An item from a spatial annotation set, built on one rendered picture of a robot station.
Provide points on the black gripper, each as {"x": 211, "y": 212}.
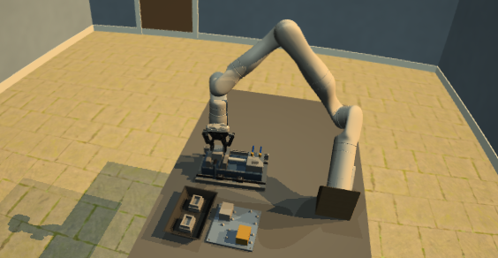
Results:
{"x": 218, "y": 136}

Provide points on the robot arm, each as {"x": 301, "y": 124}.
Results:
{"x": 290, "y": 38}

